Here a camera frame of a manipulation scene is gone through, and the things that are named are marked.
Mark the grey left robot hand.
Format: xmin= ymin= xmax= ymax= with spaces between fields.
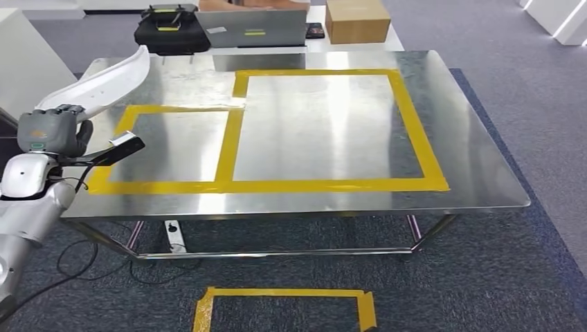
xmin=17 ymin=104 xmax=94 ymax=158

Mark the white curved plastic body part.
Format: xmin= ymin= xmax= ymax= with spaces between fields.
xmin=35 ymin=44 xmax=151 ymax=123

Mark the stainless steel workbench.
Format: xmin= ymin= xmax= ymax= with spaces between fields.
xmin=60 ymin=49 xmax=532 ymax=268

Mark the white cabinet block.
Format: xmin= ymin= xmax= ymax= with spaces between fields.
xmin=0 ymin=6 xmax=78 ymax=121

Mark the white low platform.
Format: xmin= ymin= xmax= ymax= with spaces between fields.
xmin=0 ymin=0 xmax=200 ymax=20

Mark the black bag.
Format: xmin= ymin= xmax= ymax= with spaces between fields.
xmin=134 ymin=3 xmax=212 ymax=56

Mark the white power strip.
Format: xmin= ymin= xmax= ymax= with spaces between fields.
xmin=165 ymin=220 xmax=188 ymax=255

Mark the grey laptop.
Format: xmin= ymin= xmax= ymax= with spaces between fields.
xmin=194 ymin=9 xmax=308 ymax=50

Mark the black phone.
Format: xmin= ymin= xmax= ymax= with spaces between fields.
xmin=305 ymin=21 xmax=326 ymax=40

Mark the brown cardboard box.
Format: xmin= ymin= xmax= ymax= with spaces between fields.
xmin=324 ymin=0 xmax=392 ymax=46

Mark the white block with light strip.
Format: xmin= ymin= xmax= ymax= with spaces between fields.
xmin=518 ymin=0 xmax=587 ymax=47

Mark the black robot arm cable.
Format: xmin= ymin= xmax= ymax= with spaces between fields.
xmin=0 ymin=163 xmax=100 ymax=322

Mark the black floor cable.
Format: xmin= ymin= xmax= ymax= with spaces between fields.
xmin=128 ymin=256 xmax=204 ymax=286

